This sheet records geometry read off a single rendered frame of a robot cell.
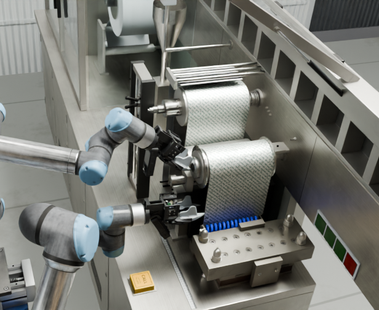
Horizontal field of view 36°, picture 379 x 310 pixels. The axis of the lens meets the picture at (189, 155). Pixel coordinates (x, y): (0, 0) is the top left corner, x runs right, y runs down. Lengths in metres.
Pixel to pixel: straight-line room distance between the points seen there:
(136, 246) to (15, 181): 1.86
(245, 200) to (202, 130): 0.30
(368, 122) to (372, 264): 0.41
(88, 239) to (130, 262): 0.55
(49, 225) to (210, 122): 0.78
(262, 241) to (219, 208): 0.19
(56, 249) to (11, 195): 2.22
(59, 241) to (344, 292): 2.14
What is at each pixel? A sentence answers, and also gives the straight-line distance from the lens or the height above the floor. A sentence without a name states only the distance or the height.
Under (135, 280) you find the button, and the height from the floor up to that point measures 0.92.
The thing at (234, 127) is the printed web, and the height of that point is 1.26.
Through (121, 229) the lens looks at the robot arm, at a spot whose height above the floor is 1.10.
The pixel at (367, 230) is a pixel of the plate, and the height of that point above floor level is 1.33.
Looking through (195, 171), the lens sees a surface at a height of 1.26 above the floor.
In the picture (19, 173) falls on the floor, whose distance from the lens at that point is 3.95.
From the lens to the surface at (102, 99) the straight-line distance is 2.87.
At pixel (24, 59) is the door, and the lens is 5.01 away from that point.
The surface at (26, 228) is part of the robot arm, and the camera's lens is 1.63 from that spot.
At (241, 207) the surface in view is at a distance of 2.09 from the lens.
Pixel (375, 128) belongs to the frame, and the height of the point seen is 1.62.
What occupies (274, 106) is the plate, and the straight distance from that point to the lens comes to 2.12.
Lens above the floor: 2.45
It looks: 37 degrees down
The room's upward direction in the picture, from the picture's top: 6 degrees clockwise
